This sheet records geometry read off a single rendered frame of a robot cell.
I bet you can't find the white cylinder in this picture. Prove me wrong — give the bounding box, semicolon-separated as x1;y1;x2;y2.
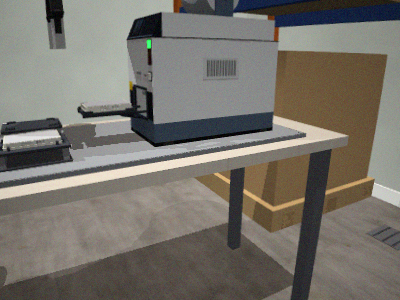
182;0;239;15

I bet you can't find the grey base plate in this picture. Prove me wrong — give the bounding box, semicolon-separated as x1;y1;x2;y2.
0;121;306;189

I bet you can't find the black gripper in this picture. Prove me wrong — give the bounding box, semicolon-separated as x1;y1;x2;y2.
45;0;66;49

